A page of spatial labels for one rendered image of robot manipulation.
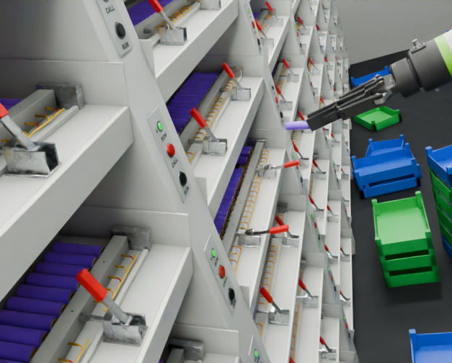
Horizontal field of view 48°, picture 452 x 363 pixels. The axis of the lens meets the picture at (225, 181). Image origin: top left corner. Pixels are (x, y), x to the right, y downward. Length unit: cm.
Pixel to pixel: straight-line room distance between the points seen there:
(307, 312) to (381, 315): 72
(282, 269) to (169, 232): 61
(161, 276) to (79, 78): 25
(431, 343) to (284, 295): 88
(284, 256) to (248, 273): 36
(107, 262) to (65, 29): 27
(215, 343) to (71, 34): 46
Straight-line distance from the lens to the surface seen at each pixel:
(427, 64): 108
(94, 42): 59
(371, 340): 200
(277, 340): 107
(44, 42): 62
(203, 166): 86
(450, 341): 194
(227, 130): 99
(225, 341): 77
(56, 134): 55
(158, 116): 65
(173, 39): 84
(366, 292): 219
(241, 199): 108
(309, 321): 138
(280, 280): 120
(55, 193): 46
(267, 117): 132
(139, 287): 62
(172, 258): 65
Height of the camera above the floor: 142
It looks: 24 degrees down
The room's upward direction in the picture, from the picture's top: 21 degrees counter-clockwise
